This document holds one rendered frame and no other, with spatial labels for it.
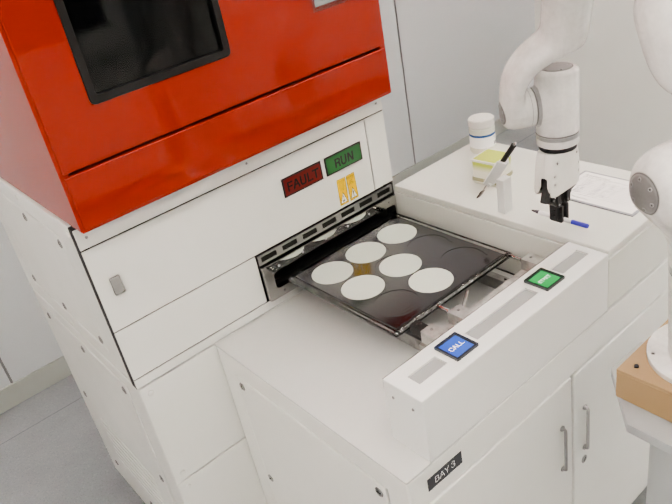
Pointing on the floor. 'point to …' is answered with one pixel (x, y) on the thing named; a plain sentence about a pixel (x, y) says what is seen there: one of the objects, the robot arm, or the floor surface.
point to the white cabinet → (300, 457)
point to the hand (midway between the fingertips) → (559, 210)
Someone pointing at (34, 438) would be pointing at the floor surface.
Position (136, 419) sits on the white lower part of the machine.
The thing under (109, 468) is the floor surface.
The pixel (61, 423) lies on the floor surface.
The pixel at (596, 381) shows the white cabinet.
